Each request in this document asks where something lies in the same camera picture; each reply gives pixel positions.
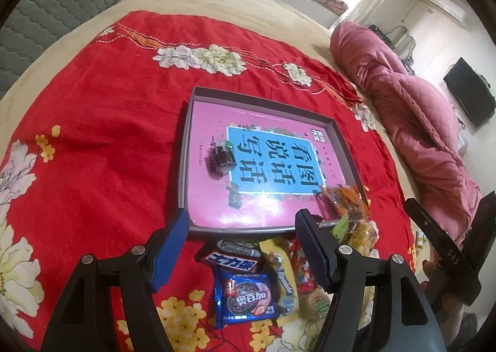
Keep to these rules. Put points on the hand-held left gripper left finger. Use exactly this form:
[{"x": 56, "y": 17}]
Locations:
[{"x": 172, "y": 247}]

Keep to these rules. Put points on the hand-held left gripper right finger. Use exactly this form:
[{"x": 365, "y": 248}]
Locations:
[{"x": 312, "y": 251}]

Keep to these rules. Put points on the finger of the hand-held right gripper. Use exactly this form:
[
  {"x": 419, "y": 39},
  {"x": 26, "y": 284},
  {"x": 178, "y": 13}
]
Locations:
[{"x": 422, "y": 220}]

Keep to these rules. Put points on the red snack packet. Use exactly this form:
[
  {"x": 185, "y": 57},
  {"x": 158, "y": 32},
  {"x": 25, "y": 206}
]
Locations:
[{"x": 300, "y": 274}]

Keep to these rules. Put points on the beige pastry packet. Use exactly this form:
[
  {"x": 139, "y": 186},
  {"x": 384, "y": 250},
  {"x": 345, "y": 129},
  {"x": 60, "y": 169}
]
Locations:
[{"x": 312, "y": 301}]

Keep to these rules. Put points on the green label yellow snack packet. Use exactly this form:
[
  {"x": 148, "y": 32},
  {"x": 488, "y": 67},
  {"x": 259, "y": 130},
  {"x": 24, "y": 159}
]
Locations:
[{"x": 362, "y": 237}]

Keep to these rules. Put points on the black chocolate bar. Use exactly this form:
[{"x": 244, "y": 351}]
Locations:
[{"x": 228, "y": 259}]

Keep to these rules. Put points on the orange snack packet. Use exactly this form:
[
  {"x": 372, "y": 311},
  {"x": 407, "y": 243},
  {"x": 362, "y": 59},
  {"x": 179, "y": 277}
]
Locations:
[{"x": 345, "y": 201}]

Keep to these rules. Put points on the blue cookie packet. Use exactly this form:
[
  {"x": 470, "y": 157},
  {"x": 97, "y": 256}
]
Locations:
[{"x": 244, "y": 297}]

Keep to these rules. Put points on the grey cardboard box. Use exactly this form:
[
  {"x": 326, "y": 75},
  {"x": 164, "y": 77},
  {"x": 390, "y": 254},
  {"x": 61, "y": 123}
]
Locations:
[{"x": 185, "y": 166}]

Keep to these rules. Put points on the person's right hand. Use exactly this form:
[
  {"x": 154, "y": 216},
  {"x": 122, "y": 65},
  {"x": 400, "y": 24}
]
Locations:
[{"x": 455, "y": 313}]

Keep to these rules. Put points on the dark wrapped candy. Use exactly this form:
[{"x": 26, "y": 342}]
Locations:
[{"x": 223, "y": 158}]

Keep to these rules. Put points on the pink quilt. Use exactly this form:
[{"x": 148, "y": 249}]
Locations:
[{"x": 407, "y": 104}]

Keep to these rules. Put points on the pink picture book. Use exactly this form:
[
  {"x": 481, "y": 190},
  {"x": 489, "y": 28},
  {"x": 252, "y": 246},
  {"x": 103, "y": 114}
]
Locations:
[{"x": 209, "y": 131}]

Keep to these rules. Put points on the black television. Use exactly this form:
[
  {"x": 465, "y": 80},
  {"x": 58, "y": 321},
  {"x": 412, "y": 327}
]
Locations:
[{"x": 469, "y": 88}]

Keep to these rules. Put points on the red floral blanket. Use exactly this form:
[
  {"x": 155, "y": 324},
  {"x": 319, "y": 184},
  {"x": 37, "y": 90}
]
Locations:
[{"x": 97, "y": 123}]

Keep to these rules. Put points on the white air conditioner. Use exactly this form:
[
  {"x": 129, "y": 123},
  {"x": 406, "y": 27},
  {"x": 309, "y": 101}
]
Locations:
[{"x": 445, "y": 3}]

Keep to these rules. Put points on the clothes on window sill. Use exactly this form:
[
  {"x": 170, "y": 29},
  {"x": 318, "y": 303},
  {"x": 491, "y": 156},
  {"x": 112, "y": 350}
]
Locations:
[{"x": 333, "y": 3}]

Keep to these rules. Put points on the beige bed sheet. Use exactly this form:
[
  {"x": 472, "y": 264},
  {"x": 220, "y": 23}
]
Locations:
[{"x": 232, "y": 3}]

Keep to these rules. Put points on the grey quilted headboard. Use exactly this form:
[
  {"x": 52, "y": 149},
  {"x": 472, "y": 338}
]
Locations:
[{"x": 58, "y": 7}]

